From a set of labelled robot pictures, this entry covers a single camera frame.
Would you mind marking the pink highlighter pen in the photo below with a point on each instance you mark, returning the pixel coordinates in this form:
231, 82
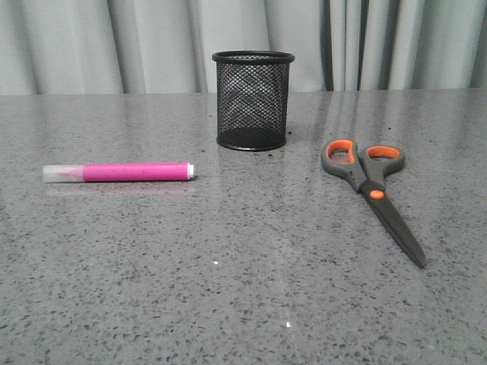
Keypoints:
118, 172

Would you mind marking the grey orange scissors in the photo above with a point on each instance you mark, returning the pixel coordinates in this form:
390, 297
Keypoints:
366, 170

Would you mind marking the black mesh pen holder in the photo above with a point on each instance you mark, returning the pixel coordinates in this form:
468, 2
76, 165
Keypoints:
252, 99

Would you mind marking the grey curtain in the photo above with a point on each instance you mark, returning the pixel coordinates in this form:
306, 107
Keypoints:
162, 47

